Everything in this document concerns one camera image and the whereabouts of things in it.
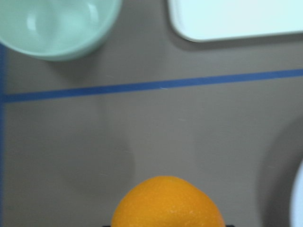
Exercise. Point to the orange fruit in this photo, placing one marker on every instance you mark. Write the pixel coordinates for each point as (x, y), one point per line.
(166, 201)

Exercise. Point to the white round plate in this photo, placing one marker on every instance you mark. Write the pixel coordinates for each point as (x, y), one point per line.
(296, 201)

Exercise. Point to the cream bear tray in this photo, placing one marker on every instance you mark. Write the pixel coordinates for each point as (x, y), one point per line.
(203, 21)

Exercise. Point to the mint green bowl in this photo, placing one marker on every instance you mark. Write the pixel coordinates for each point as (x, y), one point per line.
(57, 30)

